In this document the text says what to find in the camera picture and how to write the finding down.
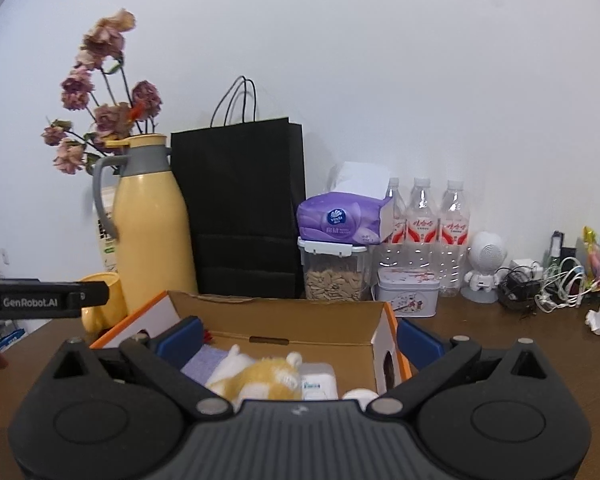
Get white round jar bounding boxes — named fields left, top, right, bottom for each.
left=342, top=388, right=378, bottom=411

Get yellow white plush toy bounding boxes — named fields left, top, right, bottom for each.
left=206, top=344, right=303, bottom=410

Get purple cloth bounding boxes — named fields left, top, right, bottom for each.
left=181, top=344, right=228, bottom=385

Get white decorated tin box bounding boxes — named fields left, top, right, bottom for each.
left=374, top=268, right=440, bottom=318

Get orange white cardboard box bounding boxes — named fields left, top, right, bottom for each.
left=91, top=290, right=412, bottom=396

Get yellow mug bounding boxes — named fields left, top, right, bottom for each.
left=81, top=272, right=128, bottom=337

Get white small box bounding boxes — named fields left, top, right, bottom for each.
left=299, top=363, right=339, bottom=401

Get right water bottle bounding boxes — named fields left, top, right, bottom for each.
left=438, top=180, right=470, bottom=297

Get water bottle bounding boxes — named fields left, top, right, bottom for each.
left=438, top=180, right=470, bottom=297
left=406, top=178, right=439, bottom=270
left=378, top=177, right=406, bottom=268

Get white milk carton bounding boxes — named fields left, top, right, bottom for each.
left=97, top=186, right=117, bottom=272

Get middle water bottle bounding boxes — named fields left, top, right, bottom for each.
left=406, top=178, right=439, bottom=270

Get white robot figure speaker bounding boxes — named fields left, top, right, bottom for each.
left=460, top=231, right=507, bottom=304

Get clear container with seeds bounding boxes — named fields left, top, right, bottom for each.
left=298, top=238, right=372, bottom=301

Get left water bottle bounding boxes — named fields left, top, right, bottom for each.
left=378, top=177, right=406, bottom=268

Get yellow thermos jug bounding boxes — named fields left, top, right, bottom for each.
left=92, top=134, right=197, bottom=313

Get purple tissue pack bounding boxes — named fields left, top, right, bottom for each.
left=297, top=162, right=394, bottom=246

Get black paper shopping bag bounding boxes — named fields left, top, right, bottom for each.
left=171, top=76, right=306, bottom=299

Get dried pink flower bouquet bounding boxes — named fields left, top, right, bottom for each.
left=41, top=8, right=162, bottom=174

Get tangled cables and chargers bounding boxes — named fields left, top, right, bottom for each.
left=496, top=231, right=592, bottom=314

